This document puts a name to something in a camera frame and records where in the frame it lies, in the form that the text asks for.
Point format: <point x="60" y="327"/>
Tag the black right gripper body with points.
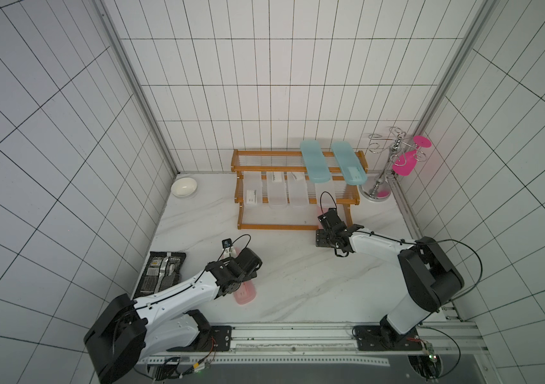
<point x="327" y="230"/>

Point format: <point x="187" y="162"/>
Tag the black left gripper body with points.
<point x="251" y="275"/>

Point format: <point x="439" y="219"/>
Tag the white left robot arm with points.
<point x="129" y="330"/>

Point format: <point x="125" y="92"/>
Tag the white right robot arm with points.
<point x="430" y="277"/>

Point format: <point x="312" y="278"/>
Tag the orange wooden two-tier shelf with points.
<point x="297" y="218"/>

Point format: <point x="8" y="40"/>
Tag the chrome cup holder stand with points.
<point x="379" y="189"/>

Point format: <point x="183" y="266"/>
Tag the white ceramic bowl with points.
<point x="184" y="187"/>

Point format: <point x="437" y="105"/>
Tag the small green circuit board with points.
<point x="431" y="364"/>

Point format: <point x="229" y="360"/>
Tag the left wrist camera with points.
<point x="228" y="249"/>

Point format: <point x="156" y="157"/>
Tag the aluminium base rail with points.
<point x="335" y="339"/>

